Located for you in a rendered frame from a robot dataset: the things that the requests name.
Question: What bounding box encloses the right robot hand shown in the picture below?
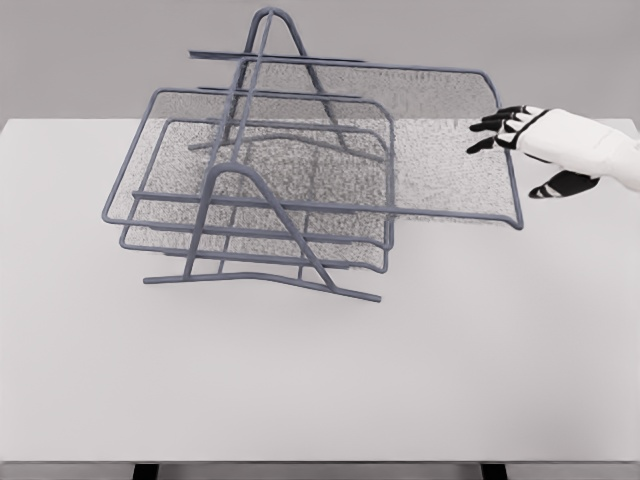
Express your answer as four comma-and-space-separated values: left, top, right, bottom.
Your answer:
466, 104, 620, 201

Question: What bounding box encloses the grey mesh folder tray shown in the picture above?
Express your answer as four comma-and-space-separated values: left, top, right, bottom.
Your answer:
227, 56, 526, 231
100, 86, 398, 252
118, 116, 392, 275

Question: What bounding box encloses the grey wire tray rack frame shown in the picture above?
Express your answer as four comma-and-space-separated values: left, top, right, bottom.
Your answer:
132, 5, 384, 305

